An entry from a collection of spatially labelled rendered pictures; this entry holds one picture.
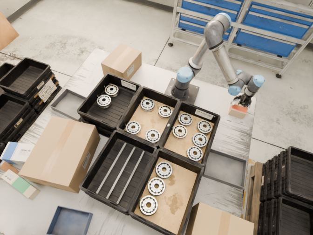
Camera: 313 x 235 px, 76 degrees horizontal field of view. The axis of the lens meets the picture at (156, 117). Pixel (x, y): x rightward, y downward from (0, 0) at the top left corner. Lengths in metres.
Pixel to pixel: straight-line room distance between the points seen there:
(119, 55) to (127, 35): 1.67
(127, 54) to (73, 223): 1.32
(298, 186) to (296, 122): 1.20
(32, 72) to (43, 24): 1.67
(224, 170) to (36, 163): 1.21
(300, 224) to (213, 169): 0.86
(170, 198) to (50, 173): 0.70
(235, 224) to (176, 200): 0.33
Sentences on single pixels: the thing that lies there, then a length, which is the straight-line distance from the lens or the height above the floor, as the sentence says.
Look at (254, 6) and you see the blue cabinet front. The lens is 2.85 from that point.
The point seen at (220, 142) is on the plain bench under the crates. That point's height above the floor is 0.70.
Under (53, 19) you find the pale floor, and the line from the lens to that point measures 4.07.
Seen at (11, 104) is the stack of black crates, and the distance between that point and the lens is 2.44.
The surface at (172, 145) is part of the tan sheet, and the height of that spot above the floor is 0.83.
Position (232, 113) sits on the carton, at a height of 0.73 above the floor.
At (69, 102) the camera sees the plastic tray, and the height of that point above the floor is 0.70.
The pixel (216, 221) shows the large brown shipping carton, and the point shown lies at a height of 0.90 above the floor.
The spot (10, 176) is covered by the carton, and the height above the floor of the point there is 0.76.
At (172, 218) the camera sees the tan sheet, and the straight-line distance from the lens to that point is 1.25.
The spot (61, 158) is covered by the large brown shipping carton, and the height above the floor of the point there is 0.90.
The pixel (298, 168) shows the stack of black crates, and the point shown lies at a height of 0.49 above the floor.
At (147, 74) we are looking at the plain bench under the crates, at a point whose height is 0.70.
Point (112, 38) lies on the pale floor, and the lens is 3.45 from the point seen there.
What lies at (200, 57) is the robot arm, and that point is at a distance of 1.56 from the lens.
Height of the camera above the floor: 2.07
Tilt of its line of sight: 58 degrees down
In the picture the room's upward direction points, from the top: 6 degrees clockwise
